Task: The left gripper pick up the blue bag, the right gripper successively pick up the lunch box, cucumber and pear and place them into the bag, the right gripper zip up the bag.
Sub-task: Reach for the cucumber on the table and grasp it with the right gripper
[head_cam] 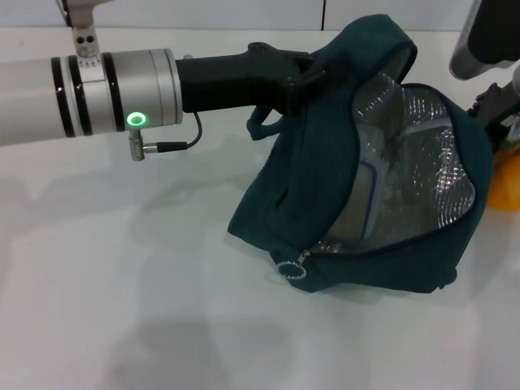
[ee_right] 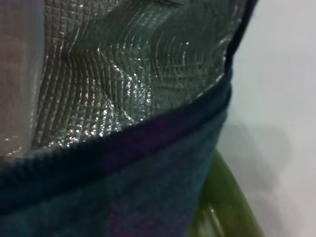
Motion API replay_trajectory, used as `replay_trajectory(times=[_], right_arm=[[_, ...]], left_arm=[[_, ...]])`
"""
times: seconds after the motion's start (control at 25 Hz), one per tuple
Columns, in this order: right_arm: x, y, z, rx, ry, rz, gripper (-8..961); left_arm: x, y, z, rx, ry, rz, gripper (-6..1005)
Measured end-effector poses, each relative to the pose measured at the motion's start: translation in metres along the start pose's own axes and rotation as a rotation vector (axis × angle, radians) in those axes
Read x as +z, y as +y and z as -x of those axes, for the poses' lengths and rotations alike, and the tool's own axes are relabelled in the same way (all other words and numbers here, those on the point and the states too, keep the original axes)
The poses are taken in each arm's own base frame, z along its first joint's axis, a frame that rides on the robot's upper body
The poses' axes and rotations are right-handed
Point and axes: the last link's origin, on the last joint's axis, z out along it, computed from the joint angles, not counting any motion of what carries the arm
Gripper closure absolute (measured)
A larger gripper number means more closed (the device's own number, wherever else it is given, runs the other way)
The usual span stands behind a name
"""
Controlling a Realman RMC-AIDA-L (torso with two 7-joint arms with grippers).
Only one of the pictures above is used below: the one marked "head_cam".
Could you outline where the orange fruit with stem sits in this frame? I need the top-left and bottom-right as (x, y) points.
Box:
(486, 148), (520, 213)

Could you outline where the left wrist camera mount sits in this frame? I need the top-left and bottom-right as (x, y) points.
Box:
(55, 0), (98, 69)

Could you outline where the silver zipper pull ring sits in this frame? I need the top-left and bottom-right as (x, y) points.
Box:
(275, 248), (314, 284)

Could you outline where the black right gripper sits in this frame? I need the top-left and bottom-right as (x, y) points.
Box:
(466, 67), (520, 145)

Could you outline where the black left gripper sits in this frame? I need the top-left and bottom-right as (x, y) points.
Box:
(175, 42), (328, 115)

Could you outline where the dark teal insulated bag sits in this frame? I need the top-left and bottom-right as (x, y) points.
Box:
(226, 14), (496, 294)

